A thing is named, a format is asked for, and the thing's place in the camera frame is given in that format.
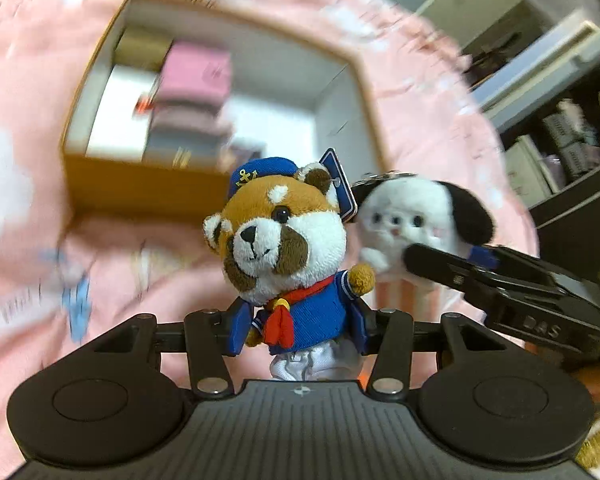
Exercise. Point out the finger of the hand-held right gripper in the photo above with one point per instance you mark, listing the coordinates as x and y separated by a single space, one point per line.
440 266
485 256

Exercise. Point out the red panda sailor plush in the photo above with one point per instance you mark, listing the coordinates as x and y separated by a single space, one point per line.
280 240

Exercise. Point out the white storage box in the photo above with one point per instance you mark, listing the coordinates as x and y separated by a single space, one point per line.
527 170

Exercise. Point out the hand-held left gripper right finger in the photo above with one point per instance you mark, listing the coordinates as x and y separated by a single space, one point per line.
362 330

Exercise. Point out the black cabinet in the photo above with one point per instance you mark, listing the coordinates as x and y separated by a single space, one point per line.
575 210

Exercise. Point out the grey pink box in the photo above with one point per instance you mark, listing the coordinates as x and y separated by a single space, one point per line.
185 150

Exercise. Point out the flat white box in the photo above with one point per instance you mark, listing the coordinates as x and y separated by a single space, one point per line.
120 110

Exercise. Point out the mauve box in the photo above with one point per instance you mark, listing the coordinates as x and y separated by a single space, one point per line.
190 117

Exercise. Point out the small gold box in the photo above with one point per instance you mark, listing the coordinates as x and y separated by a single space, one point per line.
142 50

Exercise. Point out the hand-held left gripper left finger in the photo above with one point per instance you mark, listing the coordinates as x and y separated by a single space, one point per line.
240 325

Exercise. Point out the grey shelf unit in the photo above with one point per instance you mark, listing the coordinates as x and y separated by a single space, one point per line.
545 25

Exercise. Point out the orange cardboard box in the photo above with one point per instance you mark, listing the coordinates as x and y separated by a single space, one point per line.
130 185

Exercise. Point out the pink printed bedsheet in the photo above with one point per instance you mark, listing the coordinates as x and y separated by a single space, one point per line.
430 110

